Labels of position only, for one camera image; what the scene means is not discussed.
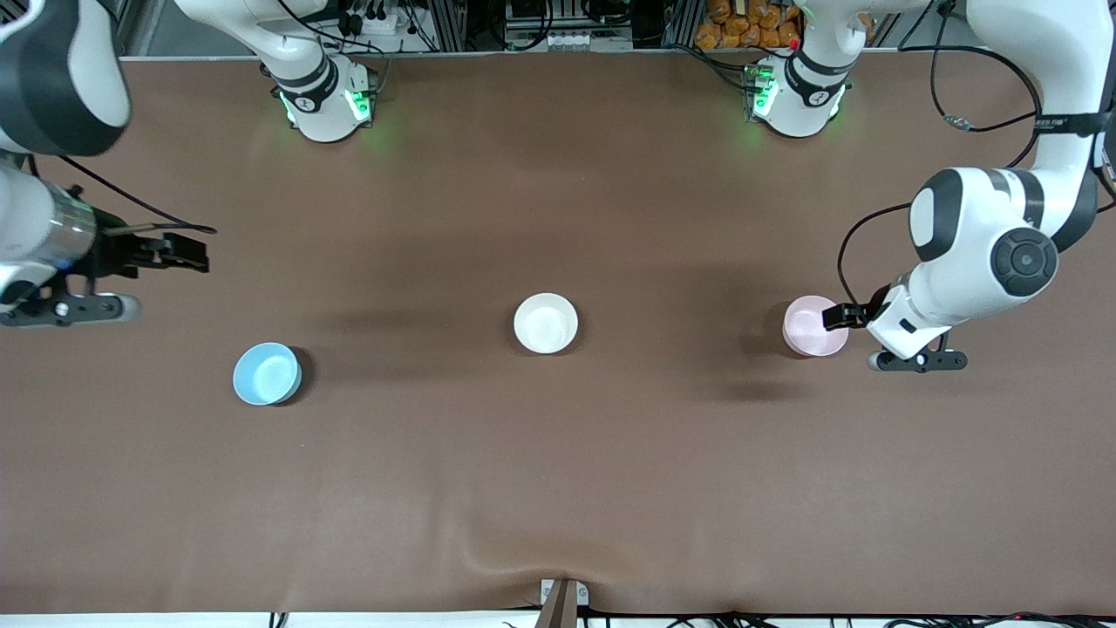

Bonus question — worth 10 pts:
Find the white power strip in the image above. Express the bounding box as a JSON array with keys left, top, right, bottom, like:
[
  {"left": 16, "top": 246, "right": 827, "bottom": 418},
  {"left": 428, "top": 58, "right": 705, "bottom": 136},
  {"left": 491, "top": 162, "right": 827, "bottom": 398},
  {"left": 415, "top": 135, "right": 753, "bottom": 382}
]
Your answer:
[{"left": 349, "top": 7, "right": 404, "bottom": 36}]

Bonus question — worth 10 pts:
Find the pink bowl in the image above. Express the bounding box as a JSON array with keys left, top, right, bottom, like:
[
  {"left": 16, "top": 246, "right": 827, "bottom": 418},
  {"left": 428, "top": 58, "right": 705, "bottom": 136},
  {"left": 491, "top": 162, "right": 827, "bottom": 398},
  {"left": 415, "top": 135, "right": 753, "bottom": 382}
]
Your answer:
[{"left": 782, "top": 296, "right": 850, "bottom": 358}]

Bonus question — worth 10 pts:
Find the metal table clamp bracket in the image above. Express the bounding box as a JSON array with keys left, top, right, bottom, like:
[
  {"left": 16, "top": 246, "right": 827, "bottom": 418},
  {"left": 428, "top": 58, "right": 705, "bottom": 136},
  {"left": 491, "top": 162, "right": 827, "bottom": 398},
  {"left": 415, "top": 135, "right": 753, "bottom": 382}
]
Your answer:
[{"left": 540, "top": 578, "right": 590, "bottom": 628}]

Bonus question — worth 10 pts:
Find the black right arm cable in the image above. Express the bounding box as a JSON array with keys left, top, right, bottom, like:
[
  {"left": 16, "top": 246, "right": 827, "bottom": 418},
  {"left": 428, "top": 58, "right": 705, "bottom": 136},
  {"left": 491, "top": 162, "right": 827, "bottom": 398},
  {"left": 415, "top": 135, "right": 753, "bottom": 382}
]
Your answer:
[{"left": 35, "top": 155, "right": 218, "bottom": 236}]

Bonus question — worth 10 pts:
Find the blue bowl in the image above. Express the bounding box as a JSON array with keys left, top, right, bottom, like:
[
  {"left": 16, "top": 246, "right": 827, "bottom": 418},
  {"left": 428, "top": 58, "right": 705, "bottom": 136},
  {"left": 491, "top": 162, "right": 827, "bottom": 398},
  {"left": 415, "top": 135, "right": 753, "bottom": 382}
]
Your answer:
[{"left": 233, "top": 342, "right": 303, "bottom": 406}]

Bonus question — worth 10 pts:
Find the white bowl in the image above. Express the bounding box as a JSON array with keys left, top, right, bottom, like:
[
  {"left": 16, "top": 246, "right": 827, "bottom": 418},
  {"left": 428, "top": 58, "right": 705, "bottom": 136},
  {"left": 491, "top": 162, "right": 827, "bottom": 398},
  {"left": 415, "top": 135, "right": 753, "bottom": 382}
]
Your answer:
[{"left": 514, "top": 293, "right": 579, "bottom": 355}]

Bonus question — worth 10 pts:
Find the aluminium frame profile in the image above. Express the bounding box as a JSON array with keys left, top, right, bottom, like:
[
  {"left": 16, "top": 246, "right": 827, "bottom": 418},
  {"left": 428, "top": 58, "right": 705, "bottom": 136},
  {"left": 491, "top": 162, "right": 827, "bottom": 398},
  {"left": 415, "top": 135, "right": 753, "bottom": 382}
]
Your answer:
[
  {"left": 427, "top": 0, "right": 468, "bottom": 51},
  {"left": 663, "top": 0, "right": 704, "bottom": 49}
]

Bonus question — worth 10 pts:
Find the white terminal block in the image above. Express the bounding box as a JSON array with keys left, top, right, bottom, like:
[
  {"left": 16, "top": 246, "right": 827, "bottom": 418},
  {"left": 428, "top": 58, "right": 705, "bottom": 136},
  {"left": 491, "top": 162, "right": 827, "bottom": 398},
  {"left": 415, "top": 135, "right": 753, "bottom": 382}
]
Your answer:
[{"left": 545, "top": 31, "right": 634, "bottom": 51}]

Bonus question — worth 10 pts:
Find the bag of orange items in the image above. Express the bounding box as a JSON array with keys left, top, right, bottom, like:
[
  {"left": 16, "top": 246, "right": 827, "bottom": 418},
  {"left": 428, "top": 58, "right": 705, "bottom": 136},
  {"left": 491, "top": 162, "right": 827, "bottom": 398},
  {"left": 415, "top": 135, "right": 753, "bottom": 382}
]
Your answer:
[{"left": 696, "top": 0, "right": 801, "bottom": 50}]

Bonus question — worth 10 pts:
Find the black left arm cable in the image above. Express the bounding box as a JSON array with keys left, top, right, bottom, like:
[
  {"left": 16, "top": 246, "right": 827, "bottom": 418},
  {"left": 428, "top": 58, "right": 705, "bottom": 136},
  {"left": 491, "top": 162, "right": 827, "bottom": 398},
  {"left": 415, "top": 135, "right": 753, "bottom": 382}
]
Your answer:
[{"left": 837, "top": 0, "right": 1101, "bottom": 306}]

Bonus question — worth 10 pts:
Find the brown table cover mat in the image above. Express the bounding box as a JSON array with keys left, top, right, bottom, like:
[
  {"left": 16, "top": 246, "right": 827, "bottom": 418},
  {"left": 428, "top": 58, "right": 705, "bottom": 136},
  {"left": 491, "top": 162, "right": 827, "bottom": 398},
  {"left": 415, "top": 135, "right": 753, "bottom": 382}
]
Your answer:
[{"left": 0, "top": 48, "right": 1116, "bottom": 616}]

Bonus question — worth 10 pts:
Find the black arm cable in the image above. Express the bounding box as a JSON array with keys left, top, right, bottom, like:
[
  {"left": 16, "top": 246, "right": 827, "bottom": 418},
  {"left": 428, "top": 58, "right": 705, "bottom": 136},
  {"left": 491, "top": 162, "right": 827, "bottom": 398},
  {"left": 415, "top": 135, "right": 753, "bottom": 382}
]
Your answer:
[
  {"left": 837, "top": 0, "right": 1101, "bottom": 306},
  {"left": 35, "top": 155, "right": 218, "bottom": 236}
]

